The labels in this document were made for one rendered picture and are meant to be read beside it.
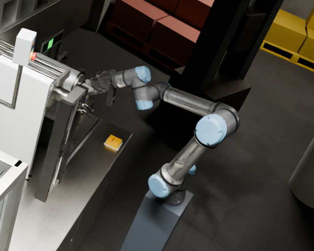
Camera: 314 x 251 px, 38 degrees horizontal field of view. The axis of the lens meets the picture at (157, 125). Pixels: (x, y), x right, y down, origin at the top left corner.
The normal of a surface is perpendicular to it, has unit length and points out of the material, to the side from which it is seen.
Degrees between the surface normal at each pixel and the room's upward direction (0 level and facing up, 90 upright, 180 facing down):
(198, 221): 0
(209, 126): 83
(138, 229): 90
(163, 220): 90
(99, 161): 0
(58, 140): 90
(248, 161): 0
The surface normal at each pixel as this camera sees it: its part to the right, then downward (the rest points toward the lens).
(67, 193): 0.33, -0.77
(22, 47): -0.02, 0.58
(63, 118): -0.28, 0.48
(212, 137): -0.55, 0.18
